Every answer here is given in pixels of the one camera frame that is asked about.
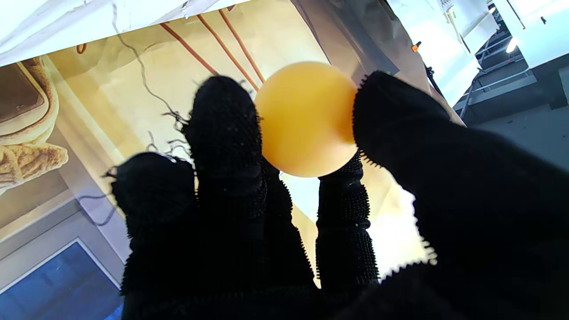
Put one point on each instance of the orange spring clamp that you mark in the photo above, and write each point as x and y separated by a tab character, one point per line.
415	46

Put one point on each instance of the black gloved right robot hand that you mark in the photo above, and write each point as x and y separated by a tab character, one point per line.
466	200

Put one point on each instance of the orange ping pong ball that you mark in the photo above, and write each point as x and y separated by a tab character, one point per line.
302	120

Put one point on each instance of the printed living room backdrop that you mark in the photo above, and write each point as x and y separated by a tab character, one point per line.
111	102

